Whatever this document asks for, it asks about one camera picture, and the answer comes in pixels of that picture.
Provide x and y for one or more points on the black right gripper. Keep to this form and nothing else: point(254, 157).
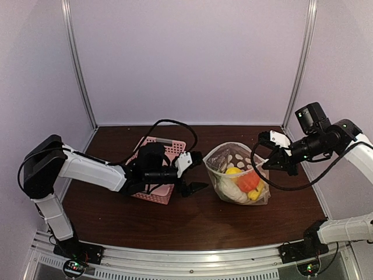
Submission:
point(284, 162)

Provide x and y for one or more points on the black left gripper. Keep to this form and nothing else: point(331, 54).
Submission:
point(189, 189)

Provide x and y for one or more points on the orange pumpkin with leaf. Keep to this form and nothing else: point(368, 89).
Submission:
point(248, 182)

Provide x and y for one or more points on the white wrinkled cabbage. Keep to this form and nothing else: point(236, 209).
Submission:
point(229, 191)

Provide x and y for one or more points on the yellow pear with leaf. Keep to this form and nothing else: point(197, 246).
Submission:
point(233, 171)

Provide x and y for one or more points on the clear zip top bag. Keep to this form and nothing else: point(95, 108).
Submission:
point(235, 154)

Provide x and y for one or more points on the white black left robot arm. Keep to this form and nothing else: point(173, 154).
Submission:
point(52, 159)

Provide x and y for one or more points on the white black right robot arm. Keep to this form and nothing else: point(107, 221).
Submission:
point(344, 183)

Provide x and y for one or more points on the pink perforated plastic basket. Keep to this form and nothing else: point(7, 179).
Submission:
point(153, 168)

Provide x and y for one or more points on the right round circuit board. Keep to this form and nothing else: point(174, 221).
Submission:
point(309, 269)

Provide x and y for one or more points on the round circuit board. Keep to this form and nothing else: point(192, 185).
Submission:
point(74, 268)
point(309, 269)

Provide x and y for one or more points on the left round circuit board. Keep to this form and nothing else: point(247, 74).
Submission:
point(74, 268)

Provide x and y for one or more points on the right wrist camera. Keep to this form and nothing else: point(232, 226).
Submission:
point(275, 140)

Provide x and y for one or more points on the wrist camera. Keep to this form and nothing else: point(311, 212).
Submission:
point(187, 160)
point(275, 140)

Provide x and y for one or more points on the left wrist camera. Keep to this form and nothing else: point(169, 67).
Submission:
point(187, 160)

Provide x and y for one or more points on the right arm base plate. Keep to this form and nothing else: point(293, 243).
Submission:
point(301, 250)

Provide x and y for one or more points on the aluminium front rail frame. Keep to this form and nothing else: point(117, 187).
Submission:
point(263, 262)

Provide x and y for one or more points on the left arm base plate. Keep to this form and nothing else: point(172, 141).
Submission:
point(78, 253)

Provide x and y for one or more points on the right aluminium corner post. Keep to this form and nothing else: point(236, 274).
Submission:
point(305, 49)

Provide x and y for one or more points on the aluminium corner post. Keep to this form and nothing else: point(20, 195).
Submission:
point(67, 16)
point(305, 49)

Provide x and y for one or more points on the left aluminium corner post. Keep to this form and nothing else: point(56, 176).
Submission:
point(67, 16)

